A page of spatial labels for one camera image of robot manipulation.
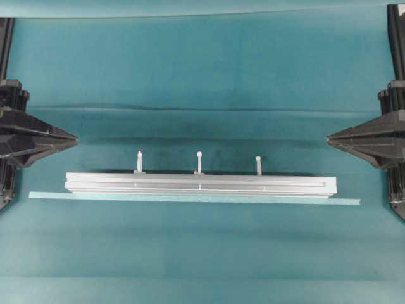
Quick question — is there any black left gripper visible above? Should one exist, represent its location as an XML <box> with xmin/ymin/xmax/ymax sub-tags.
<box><xmin>1</xmin><ymin>107</ymin><xmax>78</xmax><ymax>168</ymax></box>

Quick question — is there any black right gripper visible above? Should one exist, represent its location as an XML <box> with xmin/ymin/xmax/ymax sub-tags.
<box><xmin>327</xmin><ymin>110</ymin><xmax>404</xmax><ymax>170</ymax></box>

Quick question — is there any large silver metal rail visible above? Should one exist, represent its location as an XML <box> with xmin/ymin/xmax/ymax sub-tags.
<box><xmin>65</xmin><ymin>172</ymin><xmax>337</xmax><ymax>198</ymax></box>

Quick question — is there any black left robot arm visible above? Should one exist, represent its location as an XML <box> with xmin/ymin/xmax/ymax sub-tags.
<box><xmin>1</xmin><ymin>80</ymin><xmax>78</xmax><ymax>209</ymax></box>

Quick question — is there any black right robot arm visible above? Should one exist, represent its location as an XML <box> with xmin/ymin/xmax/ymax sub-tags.
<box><xmin>327</xmin><ymin>80</ymin><xmax>404</xmax><ymax>219</ymax></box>

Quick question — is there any teal angle strip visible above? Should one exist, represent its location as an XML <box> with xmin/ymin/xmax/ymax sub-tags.
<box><xmin>28</xmin><ymin>191</ymin><xmax>360</xmax><ymax>206</ymax></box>

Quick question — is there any black right frame post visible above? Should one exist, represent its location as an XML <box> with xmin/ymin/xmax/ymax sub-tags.
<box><xmin>387</xmin><ymin>3</ymin><xmax>404</xmax><ymax>80</ymax></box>

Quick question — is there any black frame post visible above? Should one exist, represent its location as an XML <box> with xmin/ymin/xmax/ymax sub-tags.
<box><xmin>0</xmin><ymin>18</ymin><xmax>15</xmax><ymax>80</ymax></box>
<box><xmin>387</xmin><ymin>3</ymin><xmax>404</xmax><ymax>80</ymax></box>

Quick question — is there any black left frame post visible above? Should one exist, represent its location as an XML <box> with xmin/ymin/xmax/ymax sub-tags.
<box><xmin>0</xmin><ymin>18</ymin><xmax>15</xmax><ymax>80</ymax></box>

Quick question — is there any white right cable tie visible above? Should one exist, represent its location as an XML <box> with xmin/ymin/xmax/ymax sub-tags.
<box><xmin>256</xmin><ymin>156</ymin><xmax>263</xmax><ymax>176</ymax></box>

